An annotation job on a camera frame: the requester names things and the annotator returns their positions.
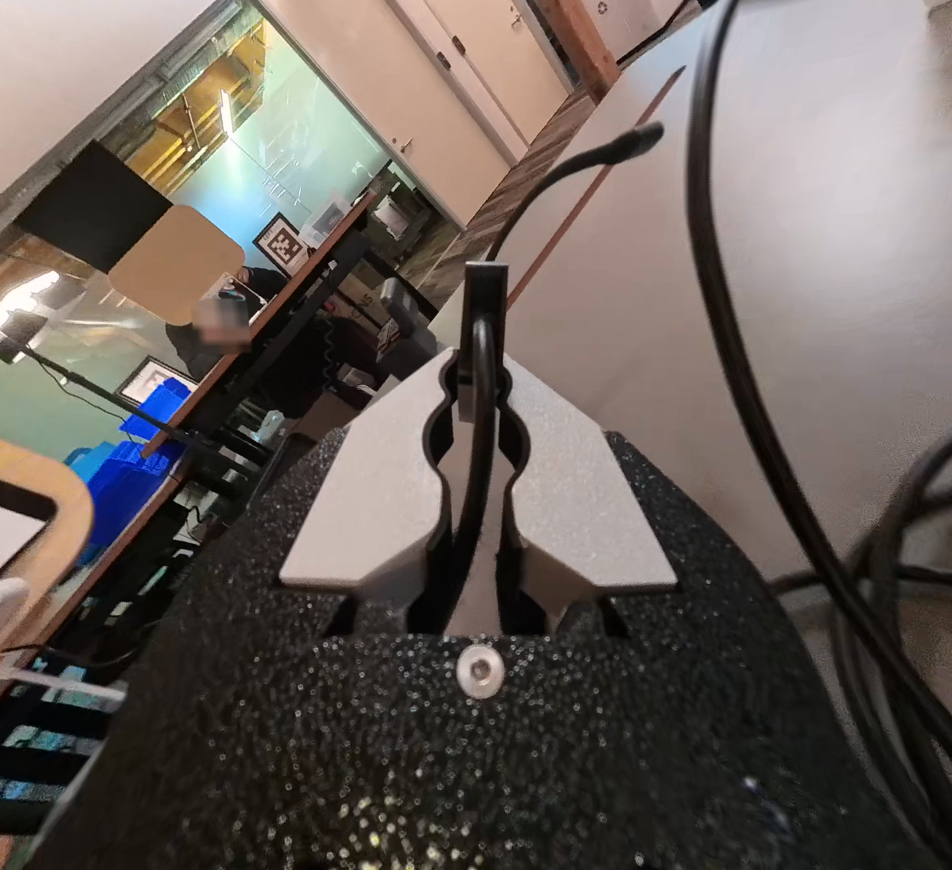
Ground framed marker sign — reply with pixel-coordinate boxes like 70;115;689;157
251;211;312;279

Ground small framed sign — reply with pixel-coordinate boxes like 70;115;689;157
114;355;200;404

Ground thick black cable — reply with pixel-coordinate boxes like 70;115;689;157
684;0;952;852

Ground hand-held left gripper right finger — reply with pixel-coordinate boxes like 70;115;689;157
494;353;679;633

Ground wooden desk black legs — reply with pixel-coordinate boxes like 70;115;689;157
140;189;440;469

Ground clear storage container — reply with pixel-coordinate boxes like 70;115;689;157
301;189;351;249

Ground blue plastic bin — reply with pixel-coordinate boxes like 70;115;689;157
63;438;190;567

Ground studio light on stand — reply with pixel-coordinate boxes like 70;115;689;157
0;310;232;450

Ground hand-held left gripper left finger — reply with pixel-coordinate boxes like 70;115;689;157
277;348;458;621

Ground wooden pillar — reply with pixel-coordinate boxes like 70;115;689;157
487;0;623;103

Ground black hanging panel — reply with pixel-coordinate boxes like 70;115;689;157
13;139;176;276

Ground black USB cable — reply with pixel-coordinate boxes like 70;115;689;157
770;435;952;870

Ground blue plastic tray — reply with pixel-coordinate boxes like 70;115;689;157
119;376;200;441

